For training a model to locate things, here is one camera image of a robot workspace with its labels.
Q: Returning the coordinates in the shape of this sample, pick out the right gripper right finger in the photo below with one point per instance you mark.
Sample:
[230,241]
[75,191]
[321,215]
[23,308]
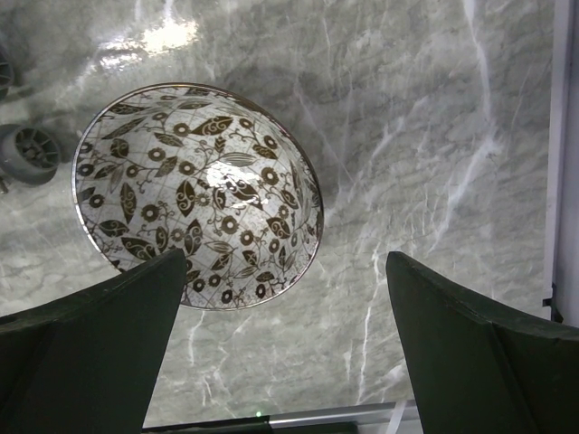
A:
[476,365]

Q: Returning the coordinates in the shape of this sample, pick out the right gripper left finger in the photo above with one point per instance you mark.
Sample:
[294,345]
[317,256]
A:
[88,362]

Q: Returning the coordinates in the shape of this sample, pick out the grey wire dish rack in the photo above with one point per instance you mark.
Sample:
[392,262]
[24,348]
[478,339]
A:
[29,156]

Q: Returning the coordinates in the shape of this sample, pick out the black leaf pattern bowl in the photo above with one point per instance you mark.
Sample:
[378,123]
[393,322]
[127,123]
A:
[196,168]

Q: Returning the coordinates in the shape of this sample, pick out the aluminium frame rail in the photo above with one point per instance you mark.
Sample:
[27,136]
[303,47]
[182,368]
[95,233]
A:
[435,128]

